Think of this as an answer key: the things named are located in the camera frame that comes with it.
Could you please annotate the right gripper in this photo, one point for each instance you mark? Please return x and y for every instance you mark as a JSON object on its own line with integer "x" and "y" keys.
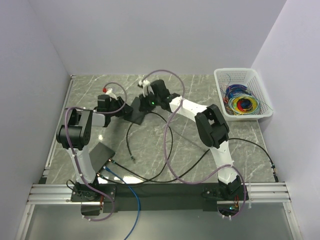
{"x": 143, "y": 106}

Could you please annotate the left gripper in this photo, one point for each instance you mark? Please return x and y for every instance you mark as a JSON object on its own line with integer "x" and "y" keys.
{"x": 125, "y": 109}

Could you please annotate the black network switch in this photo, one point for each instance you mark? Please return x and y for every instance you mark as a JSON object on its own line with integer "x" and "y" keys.
{"x": 136, "y": 116}
{"x": 100, "y": 155}

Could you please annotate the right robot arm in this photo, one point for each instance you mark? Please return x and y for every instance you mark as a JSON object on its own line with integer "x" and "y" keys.
{"x": 212, "y": 129}

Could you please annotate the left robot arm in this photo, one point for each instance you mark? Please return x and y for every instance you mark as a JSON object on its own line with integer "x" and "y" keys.
{"x": 74, "y": 131}

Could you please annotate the white plastic basket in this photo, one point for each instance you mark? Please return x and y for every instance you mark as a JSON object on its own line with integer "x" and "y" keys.
{"x": 242, "y": 94}

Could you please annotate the black base beam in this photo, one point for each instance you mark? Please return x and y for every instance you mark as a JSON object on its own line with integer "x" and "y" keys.
{"x": 171, "y": 196}

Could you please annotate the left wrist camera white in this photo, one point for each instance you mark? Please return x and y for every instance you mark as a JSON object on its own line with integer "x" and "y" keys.
{"x": 109, "y": 92}

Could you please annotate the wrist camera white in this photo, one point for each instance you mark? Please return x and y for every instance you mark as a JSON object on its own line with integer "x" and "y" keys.
{"x": 109, "y": 92}
{"x": 146, "y": 87}

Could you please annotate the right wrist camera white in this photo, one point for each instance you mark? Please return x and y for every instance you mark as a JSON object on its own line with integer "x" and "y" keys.
{"x": 146, "y": 87}

